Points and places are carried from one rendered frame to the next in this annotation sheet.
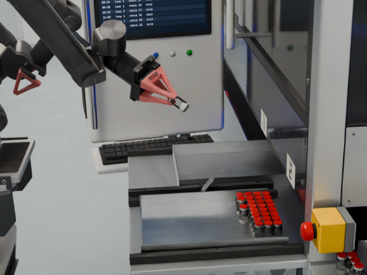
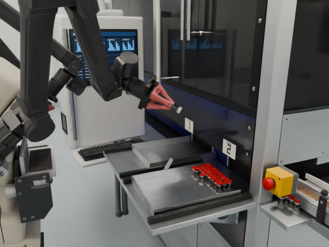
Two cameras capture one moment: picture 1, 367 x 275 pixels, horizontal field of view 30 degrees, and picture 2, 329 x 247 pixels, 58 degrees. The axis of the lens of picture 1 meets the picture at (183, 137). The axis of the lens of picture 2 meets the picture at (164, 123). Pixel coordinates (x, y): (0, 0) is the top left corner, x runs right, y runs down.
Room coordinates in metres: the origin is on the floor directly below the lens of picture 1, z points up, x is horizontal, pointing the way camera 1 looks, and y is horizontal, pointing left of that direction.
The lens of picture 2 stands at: (0.55, 0.35, 1.47)
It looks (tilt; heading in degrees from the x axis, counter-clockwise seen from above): 17 degrees down; 341
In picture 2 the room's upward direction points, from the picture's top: straight up
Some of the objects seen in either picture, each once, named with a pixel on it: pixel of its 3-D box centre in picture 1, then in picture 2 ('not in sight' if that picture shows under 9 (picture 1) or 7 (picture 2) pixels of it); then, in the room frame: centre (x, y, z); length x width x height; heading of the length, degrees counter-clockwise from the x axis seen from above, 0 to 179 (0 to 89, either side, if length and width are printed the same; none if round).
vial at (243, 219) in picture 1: (243, 214); (201, 179); (1.51, -0.14, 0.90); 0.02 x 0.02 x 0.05
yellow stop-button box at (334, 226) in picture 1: (331, 229); (280, 181); (1.27, -0.31, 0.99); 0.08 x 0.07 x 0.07; 94
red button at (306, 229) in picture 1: (309, 231); (269, 183); (1.26, -0.26, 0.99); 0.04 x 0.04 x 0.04; 4
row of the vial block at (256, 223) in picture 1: (253, 215); (208, 179); (1.50, -0.17, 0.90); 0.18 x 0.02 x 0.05; 3
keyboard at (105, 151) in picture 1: (158, 148); (115, 148); (2.18, 0.09, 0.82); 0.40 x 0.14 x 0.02; 102
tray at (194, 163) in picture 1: (232, 163); (172, 151); (1.85, -0.14, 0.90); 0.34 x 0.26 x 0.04; 94
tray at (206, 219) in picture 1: (209, 221); (183, 186); (1.50, -0.06, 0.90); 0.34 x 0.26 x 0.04; 94
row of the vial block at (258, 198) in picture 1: (262, 215); (213, 178); (1.51, -0.19, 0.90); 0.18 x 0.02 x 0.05; 4
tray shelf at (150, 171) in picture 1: (217, 198); (174, 172); (1.67, -0.09, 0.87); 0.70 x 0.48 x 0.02; 4
